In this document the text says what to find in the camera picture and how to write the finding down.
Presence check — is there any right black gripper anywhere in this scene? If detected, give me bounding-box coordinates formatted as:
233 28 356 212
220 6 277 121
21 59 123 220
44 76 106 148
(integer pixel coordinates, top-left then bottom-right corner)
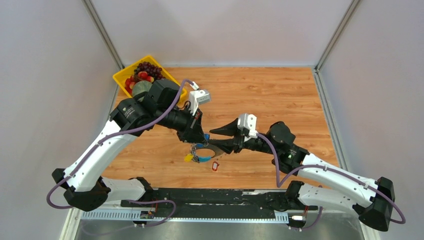
208 118 278 156

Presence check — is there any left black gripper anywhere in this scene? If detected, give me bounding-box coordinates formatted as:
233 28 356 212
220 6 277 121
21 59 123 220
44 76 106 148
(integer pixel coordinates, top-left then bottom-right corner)
156 104 208 146

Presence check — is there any metal key plate blue handle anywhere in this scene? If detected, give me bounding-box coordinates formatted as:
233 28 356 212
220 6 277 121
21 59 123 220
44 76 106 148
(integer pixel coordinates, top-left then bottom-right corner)
188 143 225 163

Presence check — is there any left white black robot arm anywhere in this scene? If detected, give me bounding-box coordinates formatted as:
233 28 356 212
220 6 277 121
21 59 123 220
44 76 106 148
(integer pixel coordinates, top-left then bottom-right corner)
52 78 211 212

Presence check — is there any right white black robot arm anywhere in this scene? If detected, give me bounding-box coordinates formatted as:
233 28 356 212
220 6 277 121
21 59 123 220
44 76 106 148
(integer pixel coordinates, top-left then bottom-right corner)
209 114 396 232

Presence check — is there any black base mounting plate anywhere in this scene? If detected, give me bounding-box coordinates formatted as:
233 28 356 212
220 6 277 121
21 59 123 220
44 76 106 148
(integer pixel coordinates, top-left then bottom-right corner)
120 188 318 227

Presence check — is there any green melon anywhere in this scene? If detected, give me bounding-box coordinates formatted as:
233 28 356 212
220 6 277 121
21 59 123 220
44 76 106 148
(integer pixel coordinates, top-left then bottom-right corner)
131 80 153 98

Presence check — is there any dark purple grape bunch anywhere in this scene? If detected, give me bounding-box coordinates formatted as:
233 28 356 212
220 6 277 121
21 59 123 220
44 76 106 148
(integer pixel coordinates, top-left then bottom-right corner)
134 61 164 82

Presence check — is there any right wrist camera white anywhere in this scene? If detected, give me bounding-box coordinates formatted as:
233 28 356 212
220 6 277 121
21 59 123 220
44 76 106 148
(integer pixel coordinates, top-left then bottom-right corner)
236 113 258 142

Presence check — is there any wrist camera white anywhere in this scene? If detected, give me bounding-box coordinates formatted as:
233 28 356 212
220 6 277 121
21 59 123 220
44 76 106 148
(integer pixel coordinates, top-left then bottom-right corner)
236 113 258 142
188 81 211 116

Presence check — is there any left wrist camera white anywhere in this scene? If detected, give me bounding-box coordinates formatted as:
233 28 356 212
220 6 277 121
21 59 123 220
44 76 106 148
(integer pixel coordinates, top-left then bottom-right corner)
188 81 211 116

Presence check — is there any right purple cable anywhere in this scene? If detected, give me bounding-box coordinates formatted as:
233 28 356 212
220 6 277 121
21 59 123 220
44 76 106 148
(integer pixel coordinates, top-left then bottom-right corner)
256 132 407 232

